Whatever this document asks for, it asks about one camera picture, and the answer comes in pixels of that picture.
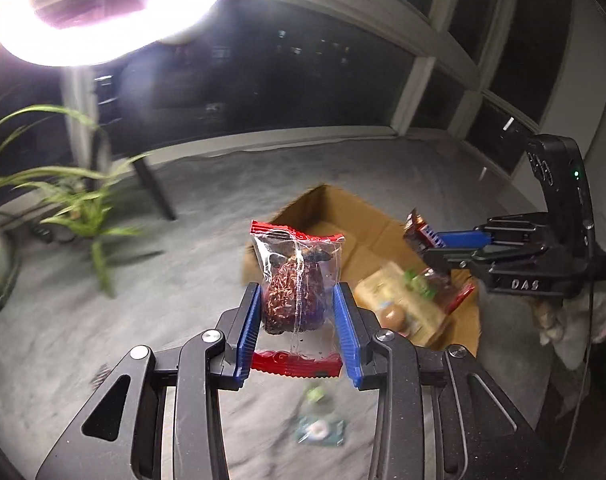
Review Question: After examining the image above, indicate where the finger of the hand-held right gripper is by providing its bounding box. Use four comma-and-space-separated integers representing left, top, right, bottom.
417, 246, 486, 287
435, 229, 494, 251

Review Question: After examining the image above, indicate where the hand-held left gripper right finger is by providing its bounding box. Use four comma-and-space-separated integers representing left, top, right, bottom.
332, 282, 574, 480

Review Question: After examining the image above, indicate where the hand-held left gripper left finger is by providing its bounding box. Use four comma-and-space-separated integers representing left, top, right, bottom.
35, 282, 262, 480

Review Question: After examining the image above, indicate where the brown chocolate bar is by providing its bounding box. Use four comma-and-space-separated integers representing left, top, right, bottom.
402, 210, 448, 256

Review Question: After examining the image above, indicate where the pale green small packet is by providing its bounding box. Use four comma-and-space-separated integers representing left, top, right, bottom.
400, 270, 434, 298

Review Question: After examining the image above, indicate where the large cracker pack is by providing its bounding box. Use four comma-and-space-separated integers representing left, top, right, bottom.
355, 265, 451, 346

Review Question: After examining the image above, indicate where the small green candy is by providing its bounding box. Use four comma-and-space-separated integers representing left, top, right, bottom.
303, 380, 334, 406

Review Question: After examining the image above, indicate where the clear red-edged snack packet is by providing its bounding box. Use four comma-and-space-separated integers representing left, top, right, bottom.
249, 220, 344, 378

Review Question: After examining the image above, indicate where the cardboard box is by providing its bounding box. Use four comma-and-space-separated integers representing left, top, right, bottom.
240, 184, 484, 358

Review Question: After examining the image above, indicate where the green round candy packet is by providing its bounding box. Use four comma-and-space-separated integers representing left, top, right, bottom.
295, 415, 346, 446

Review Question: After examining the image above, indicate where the person's right forearm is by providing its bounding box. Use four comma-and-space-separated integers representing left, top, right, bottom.
553, 280, 606, 372

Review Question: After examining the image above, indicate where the person's right hand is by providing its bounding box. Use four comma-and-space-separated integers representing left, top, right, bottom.
530, 297, 566, 348

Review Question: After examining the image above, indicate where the black tripod stand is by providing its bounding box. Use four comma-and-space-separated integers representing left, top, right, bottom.
85, 65, 178, 222

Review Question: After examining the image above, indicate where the small spider plant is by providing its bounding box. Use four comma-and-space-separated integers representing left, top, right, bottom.
28, 180, 144, 298

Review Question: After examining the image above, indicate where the large spider plant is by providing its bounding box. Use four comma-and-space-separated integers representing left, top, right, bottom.
0, 97, 151, 201

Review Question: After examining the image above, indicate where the thin black cable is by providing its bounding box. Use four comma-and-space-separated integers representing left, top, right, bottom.
568, 280, 596, 446

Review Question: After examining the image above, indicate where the white window frame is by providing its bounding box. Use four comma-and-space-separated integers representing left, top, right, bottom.
223, 0, 606, 186

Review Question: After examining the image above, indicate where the bright ring light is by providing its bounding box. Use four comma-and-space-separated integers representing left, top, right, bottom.
0, 0, 256, 67

